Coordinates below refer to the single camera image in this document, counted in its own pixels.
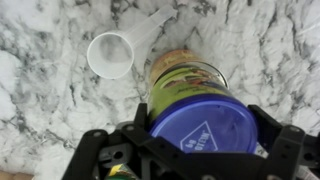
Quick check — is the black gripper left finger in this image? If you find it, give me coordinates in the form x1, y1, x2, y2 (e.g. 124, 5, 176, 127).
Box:
63, 102, 158, 180

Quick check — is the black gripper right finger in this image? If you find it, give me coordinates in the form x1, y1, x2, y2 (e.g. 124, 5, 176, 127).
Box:
247, 103, 320, 180

